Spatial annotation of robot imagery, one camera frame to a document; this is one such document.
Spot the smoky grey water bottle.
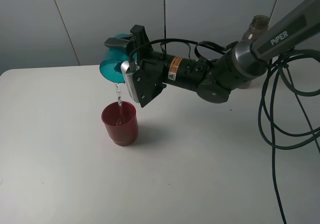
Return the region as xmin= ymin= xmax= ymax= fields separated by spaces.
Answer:
xmin=237 ymin=14 xmax=270 ymax=89

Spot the red plastic cup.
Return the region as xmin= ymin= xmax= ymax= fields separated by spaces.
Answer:
xmin=101 ymin=101 xmax=139 ymax=147

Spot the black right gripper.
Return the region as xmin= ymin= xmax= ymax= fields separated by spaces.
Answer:
xmin=104 ymin=24 xmax=166 ymax=108

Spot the teal translucent plastic cup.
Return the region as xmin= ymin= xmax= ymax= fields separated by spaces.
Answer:
xmin=99 ymin=33 xmax=135 ymax=84

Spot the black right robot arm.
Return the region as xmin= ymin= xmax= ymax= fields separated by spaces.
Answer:
xmin=104 ymin=0 xmax=320 ymax=107

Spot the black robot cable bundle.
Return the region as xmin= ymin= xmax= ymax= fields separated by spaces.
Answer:
xmin=128 ymin=38 xmax=320 ymax=224

